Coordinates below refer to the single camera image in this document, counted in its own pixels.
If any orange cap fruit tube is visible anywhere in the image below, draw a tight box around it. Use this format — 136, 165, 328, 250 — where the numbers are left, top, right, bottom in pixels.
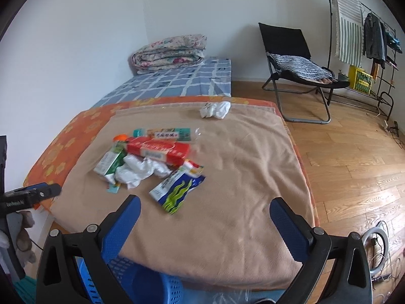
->
113, 134, 129, 142

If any black clothes rack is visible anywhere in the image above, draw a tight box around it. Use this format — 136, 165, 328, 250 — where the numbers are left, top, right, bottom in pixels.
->
326, 0, 398, 122

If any left gloved hand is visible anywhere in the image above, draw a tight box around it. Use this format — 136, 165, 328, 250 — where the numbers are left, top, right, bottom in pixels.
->
1, 211, 36, 268

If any yellow box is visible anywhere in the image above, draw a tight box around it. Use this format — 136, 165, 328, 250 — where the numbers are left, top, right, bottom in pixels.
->
348, 65, 373, 95

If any black folding chair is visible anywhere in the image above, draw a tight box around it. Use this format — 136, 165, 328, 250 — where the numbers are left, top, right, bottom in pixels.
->
258, 23, 349, 125

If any checkered chair cushion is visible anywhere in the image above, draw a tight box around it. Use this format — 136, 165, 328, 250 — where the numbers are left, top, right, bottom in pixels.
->
267, 53, 333, 80

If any blue plastic basket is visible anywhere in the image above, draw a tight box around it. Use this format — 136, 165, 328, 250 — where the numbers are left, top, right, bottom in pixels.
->
75, 256, 286, 304

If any orange floral bedsheet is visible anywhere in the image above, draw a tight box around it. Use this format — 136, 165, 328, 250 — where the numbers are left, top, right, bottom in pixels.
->
25, 103, 318, 233

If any folded floral quilt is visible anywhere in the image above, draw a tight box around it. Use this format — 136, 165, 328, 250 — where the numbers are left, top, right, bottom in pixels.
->
130, 34, 207, 74

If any green white snack packet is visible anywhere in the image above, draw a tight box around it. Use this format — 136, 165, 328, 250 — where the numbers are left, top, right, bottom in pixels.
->
93, 143, 127, 185

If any dark hanging jacket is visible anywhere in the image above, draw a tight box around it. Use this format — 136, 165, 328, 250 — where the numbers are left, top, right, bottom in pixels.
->
363, 12, 387, 69

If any beige blanket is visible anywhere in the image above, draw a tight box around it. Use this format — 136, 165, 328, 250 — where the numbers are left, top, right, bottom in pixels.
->
51, 104, 315, 290

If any colourful white wrapper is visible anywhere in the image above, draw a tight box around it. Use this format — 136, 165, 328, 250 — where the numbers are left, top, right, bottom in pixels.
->
183, 159, 204, 175

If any red cardboard box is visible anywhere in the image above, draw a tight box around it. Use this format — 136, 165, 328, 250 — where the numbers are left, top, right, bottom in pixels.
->
125, 137, 190, 166

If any white tissue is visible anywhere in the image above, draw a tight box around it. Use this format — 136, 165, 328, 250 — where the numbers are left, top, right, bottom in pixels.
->
114, 155, 172, 189
200, 102, 231, 119

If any blue green snack bag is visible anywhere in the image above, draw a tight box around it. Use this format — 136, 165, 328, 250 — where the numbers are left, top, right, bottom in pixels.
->
149, 166, 205, 214

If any small teal wrapper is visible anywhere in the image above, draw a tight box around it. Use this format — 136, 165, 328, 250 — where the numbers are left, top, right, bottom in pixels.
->
107, 182, 121, 194

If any clear bottle teal cap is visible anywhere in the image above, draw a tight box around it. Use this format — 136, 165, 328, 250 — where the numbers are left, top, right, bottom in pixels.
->
132, 128, 201, 143

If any blue checkered mattress cover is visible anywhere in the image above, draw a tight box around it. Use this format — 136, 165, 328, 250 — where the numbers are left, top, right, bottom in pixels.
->
95, 58, 231, 107

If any striped white green towel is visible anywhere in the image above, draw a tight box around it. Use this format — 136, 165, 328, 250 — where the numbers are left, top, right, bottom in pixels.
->
332, 0, 363, 67

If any white ring light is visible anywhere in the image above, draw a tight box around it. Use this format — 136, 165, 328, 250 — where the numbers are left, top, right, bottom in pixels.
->
361, 221, 392, 283

